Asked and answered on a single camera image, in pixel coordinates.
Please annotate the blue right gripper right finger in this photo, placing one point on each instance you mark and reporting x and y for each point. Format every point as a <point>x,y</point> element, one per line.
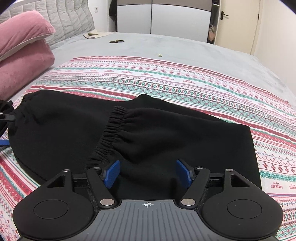
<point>185,173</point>

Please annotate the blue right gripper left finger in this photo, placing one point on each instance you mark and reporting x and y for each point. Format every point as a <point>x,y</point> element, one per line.
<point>110,173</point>

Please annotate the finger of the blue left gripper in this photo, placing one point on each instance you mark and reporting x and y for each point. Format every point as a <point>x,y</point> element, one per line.
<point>4,142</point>

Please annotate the black pants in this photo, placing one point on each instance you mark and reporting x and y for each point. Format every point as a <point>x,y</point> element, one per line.
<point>55,131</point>

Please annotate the lower pink pillow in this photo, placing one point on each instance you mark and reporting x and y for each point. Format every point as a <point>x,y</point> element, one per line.
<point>24,66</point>

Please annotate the pink pillow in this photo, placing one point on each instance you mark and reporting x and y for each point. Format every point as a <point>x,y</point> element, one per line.
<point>21,30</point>
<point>24,66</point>

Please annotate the upper pink pillow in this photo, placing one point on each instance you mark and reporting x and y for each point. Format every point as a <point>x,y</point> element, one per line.
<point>21,30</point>

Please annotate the red green patterned blanket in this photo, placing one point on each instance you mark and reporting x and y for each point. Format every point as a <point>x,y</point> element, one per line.
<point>270,118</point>

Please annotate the grey quilted headboard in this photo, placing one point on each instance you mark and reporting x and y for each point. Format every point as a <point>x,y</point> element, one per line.
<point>69,18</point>

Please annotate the beige cloth on bed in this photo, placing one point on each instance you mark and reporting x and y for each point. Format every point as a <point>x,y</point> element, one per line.
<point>94,34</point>

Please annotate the grey bed sheet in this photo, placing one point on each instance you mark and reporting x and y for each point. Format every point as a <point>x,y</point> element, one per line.
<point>176,50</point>

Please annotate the small dark object on bed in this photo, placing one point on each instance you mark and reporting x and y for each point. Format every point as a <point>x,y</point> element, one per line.
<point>116,41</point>

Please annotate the dark hanging clothes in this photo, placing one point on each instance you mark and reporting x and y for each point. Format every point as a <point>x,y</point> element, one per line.
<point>113,10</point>

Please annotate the white grey wardrobe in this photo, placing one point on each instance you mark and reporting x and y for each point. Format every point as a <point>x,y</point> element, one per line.
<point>184,19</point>

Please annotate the cream door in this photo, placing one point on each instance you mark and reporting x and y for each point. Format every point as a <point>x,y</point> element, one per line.
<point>237,23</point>

